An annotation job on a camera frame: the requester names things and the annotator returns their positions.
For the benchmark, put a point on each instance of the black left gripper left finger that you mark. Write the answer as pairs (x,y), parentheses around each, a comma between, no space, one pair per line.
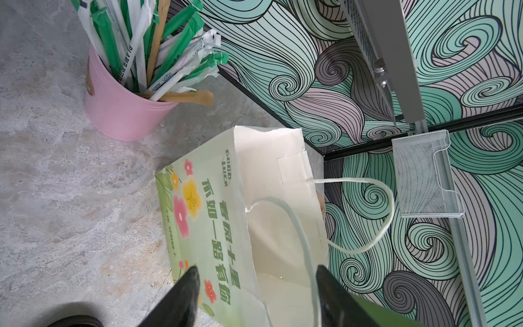
(179,306)

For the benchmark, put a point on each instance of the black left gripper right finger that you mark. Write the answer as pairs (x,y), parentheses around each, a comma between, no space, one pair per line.
(338,307)

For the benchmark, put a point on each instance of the green paper cup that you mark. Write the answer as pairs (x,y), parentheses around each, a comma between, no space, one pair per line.
(385,317)

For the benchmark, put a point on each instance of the white green paper bag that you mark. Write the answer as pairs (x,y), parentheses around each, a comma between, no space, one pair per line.
(244,210)

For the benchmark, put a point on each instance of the stack of black cup lids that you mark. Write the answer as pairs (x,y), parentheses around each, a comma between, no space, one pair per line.
(77,321)

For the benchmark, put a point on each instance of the pink holder cup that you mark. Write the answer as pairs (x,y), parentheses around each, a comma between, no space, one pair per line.
(116,111)

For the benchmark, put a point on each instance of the clear acrylic wall pocket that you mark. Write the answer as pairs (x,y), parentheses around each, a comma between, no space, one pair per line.
(424,182)

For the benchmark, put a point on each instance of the aluminium wall rail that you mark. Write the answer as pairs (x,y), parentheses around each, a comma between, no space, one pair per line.
(380,30)

